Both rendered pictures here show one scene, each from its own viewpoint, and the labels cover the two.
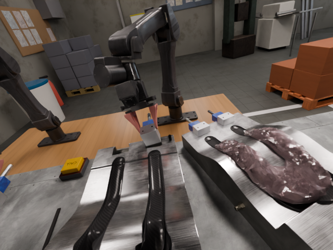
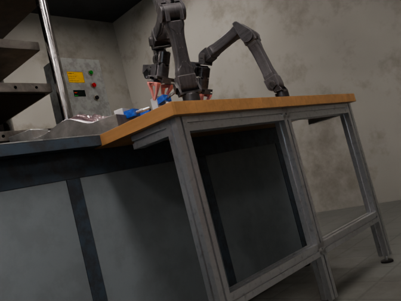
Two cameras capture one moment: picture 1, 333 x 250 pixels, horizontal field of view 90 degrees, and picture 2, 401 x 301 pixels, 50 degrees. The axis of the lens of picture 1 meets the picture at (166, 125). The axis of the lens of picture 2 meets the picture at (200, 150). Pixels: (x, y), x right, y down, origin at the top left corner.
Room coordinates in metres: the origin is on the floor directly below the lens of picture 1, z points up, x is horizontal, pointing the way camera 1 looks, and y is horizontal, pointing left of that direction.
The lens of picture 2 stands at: (1.70, -1.23, 0.56)
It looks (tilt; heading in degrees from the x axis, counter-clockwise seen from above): 4 degrees up; 131
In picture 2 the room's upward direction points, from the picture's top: 14 degrees counter-clockwise
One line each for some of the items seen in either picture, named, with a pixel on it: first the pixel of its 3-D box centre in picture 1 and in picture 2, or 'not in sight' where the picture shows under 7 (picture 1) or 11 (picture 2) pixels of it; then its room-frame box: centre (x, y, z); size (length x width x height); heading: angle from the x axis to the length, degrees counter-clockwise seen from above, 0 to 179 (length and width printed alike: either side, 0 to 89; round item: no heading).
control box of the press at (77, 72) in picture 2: not in sight; (98, 179); (-0.49, 0.33, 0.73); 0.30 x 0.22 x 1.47; 90
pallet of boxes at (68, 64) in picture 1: (82, 63); not in sight; (4.74, 1.84, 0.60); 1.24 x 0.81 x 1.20; 177
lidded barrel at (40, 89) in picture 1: (40, 104); not in sight; (2.82, 2.04, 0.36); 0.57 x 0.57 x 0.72
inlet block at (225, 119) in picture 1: (217, 116); (134, 113); (0.57, -0.21, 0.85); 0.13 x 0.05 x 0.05; 17
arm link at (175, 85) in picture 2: (173, 100); (187, 88); (0.70, -0.05, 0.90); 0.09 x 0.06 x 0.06; 57
